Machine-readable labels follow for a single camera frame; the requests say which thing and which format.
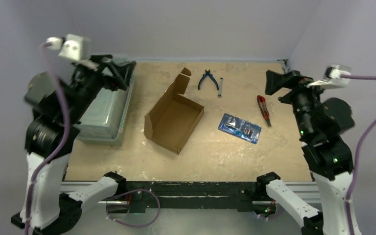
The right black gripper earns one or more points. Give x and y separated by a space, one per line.
292 86

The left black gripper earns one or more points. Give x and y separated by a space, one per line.
121 72

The red black utility knife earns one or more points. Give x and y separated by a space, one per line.
263 109

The blue blister pack item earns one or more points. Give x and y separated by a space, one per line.
240 128

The brown cardboard express box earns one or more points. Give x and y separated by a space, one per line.
174 117

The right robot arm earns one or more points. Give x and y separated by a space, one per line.
329 158

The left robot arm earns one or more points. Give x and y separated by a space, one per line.
57 108

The clear plastic storage bin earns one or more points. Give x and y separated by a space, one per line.
105 120

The small silver wrench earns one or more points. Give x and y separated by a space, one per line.
219 95

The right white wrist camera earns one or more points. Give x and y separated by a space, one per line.
332 78

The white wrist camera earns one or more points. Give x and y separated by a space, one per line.
332 78
71 47

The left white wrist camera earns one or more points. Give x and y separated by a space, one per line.
71 47

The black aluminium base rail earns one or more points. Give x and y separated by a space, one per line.
195 195

